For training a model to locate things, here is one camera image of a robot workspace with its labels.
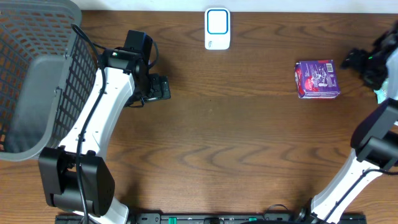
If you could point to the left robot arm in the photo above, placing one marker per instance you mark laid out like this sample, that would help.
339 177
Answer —
74 174

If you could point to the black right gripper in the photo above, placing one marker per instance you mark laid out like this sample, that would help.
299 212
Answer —
353 61

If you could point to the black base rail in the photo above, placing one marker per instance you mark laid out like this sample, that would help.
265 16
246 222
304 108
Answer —
156 218

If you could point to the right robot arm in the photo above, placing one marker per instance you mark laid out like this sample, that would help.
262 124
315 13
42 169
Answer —
373 143

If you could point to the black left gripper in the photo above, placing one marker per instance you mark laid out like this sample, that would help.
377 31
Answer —
160 88

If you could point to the grey plastic mesh basket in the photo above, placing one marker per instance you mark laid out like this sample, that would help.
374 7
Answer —
47 74

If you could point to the teal wet wipes pack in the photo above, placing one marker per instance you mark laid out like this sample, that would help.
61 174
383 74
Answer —
381 94

